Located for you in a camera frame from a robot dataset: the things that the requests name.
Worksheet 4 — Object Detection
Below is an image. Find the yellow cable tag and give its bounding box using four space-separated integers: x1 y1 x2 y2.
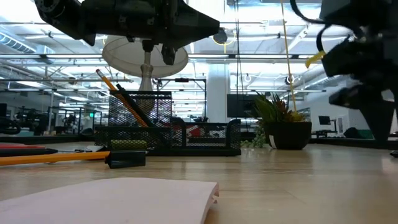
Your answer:
305 50 326 69

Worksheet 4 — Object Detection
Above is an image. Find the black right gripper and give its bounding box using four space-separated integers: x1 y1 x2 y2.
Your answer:
321 36 398 143

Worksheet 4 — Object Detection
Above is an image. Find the yellow pencil with pink eraser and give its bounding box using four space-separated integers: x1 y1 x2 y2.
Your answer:
95 68 149 128
0 151 111 167

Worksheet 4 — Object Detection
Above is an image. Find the black chair backrest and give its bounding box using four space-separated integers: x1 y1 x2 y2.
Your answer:
343 126 363 139

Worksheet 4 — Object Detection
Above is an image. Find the black marker pen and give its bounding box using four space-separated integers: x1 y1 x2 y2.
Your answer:
115 83 156 128
0 148 59 157

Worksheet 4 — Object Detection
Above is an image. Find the green panel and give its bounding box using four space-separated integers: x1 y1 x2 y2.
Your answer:
357 129 374 140

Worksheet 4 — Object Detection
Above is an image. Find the black ceiling cord reel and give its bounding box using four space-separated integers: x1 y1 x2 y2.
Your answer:
213 27 229 45

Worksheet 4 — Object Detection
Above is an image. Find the succulent plant in black pot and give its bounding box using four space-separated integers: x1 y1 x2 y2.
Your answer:
241 91 313 151

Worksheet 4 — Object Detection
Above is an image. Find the pink sticky note pad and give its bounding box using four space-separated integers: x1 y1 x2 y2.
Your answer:
0 177 220 224

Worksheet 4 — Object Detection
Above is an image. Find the white shade silver table lamp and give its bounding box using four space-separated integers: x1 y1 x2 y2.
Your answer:
101 33 189 114

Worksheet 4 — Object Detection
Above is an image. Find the yellow hanging cord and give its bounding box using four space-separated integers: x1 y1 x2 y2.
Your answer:
280 0 298 113

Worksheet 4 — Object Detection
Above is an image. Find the black mesh desk organizer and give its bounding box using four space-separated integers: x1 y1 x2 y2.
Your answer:
94 90 242 157

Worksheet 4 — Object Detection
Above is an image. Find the black computer monitor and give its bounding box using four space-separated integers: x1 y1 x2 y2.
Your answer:
226 94 261 118

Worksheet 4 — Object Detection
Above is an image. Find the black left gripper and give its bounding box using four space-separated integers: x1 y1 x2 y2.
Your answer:
77 0 221 67

